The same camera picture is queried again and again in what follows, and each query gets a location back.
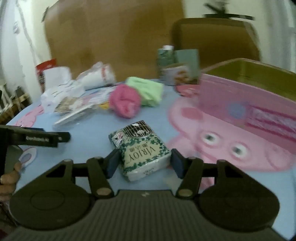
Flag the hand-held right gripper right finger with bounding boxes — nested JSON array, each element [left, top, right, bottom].
[[171, 149, 251, 199]]

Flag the person's left hand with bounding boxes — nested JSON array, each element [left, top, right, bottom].
[[0, 162, 23, 202]]

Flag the brown wooden board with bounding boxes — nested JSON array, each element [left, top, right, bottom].
[[43, 0, 185, 82]]

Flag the black tape cross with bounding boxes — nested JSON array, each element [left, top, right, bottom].
[[203, 2, 255, 22]]

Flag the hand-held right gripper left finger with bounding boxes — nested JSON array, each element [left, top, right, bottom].
[[46, 149, 120, 199]]

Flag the teal card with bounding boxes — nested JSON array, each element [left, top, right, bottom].
[[174, 49, 200, 84]]

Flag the light green cloth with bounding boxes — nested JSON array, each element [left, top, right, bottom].
[[125, 76, 165, 108]]

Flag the pink biscuit tin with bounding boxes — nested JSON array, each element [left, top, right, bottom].
[[198, 58, 296, 154]]

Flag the pink cloth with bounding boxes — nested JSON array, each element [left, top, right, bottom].
[[109, 84, 142, 119]]

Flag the printed blanket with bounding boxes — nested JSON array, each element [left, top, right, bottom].
[[4, 78, 296, 239]]

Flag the brown chair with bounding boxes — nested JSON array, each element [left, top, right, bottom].
[[171, 18, 260, 70]]

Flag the bundle of charging cables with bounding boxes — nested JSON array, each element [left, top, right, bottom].
[[0, 85, 31, 124]]

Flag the white small packet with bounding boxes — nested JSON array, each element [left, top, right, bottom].
[[53, 105, 98, 131]]

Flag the white tissue pack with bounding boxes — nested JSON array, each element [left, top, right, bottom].
[[41, 79, 85, 113]]

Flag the clear bag of white cotton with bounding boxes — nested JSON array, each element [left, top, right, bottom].
[[77, 62, 116, 91]]

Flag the green drink carton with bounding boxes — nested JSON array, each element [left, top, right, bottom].
[[158, 45, 174, 80]]

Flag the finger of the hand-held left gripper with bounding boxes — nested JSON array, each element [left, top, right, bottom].
[[57, 132, 71, 143]]

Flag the red gift bag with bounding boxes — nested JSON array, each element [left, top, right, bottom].
[[35, 59, 57, 93]]

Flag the white paper bag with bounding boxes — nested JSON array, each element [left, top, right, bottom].
[[43, 66, 71, 91]]

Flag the white snack cup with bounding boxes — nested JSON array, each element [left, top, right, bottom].
[[161, 63, 193, 86]]

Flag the green patterned tissue pack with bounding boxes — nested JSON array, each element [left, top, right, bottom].
[[108, 120, 172, 182]]

